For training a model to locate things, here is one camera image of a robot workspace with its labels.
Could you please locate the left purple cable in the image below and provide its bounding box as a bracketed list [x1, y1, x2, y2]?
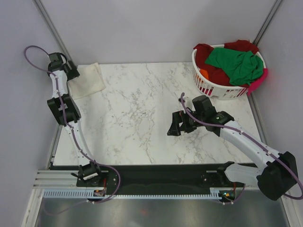
[24, 45, 123, 216]

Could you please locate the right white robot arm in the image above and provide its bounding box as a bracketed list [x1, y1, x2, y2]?
[167, 110, 303, 201]

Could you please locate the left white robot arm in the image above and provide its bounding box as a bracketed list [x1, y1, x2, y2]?
[47, 60, 104, 187]

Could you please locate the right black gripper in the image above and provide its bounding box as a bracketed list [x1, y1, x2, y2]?
[167, 108, 205, 136]

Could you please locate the orange t shirt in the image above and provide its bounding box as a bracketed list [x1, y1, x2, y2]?
[199, 69, 209, 80]

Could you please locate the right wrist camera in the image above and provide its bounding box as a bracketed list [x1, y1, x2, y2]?
[192, 95, 217, 118]

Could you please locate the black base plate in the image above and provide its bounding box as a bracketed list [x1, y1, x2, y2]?
[51, 164, 244, 195]

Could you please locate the pink t shirt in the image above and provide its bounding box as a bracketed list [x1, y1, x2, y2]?
[247, 68, 268, 96]

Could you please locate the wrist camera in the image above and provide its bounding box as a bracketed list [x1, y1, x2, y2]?
[192, 95, 217, 118]
[48, 52, 67, 64]

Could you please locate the white laundry basket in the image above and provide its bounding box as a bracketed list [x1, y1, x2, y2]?
[192, 44, 267, 100]

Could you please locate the dark red t shirt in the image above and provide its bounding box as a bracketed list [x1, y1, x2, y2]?
[194, 40, 263, 87]

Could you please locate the cream white t shirt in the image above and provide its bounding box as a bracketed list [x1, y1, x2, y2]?
[67, 63, 106, 100]

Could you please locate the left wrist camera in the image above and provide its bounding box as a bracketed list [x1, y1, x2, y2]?
[48, 52, 67, 64]

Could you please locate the white slotted cable duct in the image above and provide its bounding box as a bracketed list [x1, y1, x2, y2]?
[43, 188, 231, 200]

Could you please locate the green t shirt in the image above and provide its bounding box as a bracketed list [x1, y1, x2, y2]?
[205, 47, 264, 86]

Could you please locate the aluminium frame rail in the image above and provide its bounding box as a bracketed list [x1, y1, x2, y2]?
[32, 0, 74, 62]

